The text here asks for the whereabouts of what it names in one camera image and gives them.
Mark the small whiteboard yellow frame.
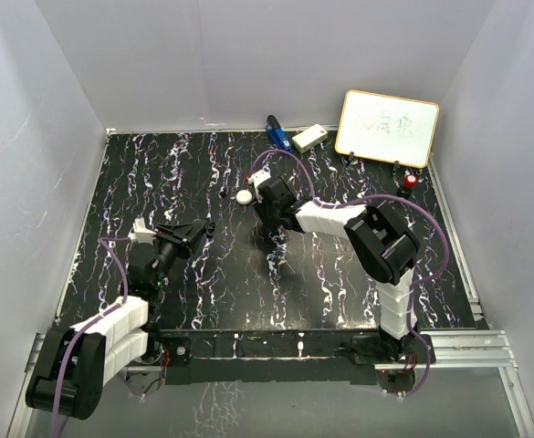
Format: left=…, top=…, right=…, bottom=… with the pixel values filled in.
left=334, top=89, right=440, bottom=169

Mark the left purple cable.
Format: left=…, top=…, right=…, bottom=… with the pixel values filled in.
left=49, top=235, right=133, bottom=438

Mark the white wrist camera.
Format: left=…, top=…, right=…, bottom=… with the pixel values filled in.
left=129, top=217, right=156, bottom=245
left=247, top=169, right=271, bottom=203

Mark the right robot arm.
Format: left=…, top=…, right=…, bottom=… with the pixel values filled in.
left=248, top=171, right=420, bottom=362

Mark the purple cable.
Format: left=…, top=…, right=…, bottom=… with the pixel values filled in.
left=49, top=235, right=133, bottom=438
left=251, top=148, right=453, bottom=396

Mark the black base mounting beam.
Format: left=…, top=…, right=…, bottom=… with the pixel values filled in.
left=110, top=328, right=436, bottom=389

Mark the blue stapler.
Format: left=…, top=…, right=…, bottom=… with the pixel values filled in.
left=266, top=115, right=292, bottom=152

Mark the white staple box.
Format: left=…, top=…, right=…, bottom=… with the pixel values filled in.
left=292, top=124, right=328, bottom=153

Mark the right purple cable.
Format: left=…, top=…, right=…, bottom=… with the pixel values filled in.
left=251, top=148, right=453, bottom=396

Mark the aluminium rail frame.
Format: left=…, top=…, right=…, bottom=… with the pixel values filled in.
left=5, top=127, right=534, bottom=438

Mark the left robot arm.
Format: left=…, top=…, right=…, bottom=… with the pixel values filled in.
left=25, top=218, right=215, bottom=420

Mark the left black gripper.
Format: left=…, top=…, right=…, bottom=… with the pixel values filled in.
left=151, top=220, right=207, bottom=287

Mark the white earbud charging case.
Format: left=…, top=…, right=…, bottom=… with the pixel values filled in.
left=236, top=190, right=253, bottom=205

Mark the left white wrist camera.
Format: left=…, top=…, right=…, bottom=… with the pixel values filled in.
left=129, top=217, right=156, bottom=245

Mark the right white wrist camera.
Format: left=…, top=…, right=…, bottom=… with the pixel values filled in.
left=247, top=169, right=271, bottom=203

